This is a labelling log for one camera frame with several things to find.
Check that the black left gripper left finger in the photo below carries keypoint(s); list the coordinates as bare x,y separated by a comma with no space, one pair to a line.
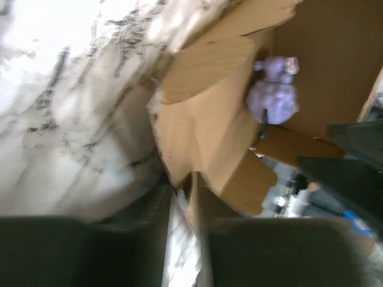
127,249

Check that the brown cardboard express box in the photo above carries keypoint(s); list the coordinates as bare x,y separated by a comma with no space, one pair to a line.
202,122

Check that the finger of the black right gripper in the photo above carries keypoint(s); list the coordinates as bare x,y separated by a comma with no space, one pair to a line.
363,140
355,184

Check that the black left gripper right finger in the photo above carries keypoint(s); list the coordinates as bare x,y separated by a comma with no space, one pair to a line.
243,251

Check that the purple sheep toy figure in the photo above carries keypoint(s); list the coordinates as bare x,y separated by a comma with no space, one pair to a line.
272,100

